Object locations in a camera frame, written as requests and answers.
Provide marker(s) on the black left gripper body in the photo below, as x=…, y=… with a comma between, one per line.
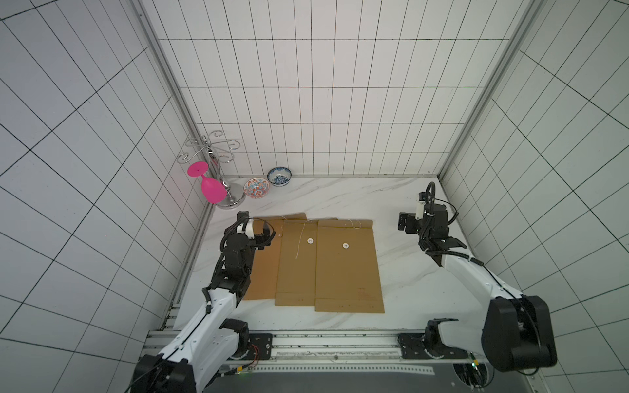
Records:
x=265, y=226

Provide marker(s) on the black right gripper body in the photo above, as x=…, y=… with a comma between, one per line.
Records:
x=410, y=222

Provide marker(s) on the brown kraft file bag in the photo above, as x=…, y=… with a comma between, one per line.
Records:
x=265, y=266
x=296, y=284

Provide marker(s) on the brown kraft file bags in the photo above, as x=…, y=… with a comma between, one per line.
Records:
x=347, y=273

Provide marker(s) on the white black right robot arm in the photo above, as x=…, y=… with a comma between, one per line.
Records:
x=481, y=285

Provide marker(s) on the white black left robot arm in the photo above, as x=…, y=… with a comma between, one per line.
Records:
x=211, y=304

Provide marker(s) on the red blue patterned bowl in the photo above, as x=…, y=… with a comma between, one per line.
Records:
x=256, y=188

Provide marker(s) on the blue white patterned bowl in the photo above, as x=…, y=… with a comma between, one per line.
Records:
x=279, y=176

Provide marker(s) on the pink plastic wine glass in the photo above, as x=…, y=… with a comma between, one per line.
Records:
x=212, y=189

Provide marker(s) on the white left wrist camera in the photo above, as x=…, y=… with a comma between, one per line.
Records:
x=248, y=229

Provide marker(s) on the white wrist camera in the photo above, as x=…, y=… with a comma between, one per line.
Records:
x=248, y=229
x=424, y=206

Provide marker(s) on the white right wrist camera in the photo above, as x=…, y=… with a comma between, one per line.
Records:
x=424, y=206

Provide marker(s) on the silver wire glass rack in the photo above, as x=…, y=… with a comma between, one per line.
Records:
x=215, y=154

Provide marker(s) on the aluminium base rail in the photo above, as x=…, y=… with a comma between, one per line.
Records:
x=293, y=349

